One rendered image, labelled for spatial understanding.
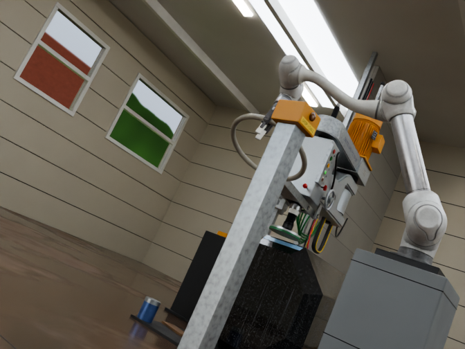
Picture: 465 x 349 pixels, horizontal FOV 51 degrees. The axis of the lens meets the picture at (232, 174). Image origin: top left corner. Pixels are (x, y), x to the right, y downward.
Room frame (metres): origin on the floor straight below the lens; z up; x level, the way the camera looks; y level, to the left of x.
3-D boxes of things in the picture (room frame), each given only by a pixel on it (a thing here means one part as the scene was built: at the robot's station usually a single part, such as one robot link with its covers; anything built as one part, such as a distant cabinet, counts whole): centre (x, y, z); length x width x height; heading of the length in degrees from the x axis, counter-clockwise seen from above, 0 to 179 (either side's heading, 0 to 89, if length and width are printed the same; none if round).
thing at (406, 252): (2.21, -0.93, 0.87); 0.22 x 0.18 x 0.06; 142
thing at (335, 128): (3.48, -0.66, 1.61); 0.96 x 0.25 x 0.17; 147
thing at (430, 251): (2.18, -0.92, 1.00); 0.18 x 0.16 x 0.22; 157
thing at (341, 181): (3.51, -0.70, 1.30); 0.74 x 0.23 x 0.49; 147
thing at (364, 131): (3.73, -0.84, 1.90); 0.31 x 0.28 x 0.40; 57
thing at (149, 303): (3.07, 0.12, 0.08); 0.10 x 0.10 x 0.13
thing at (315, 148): (3.25, -0.52, 1.32); 0.36 x 0.22 x 0.45; 147
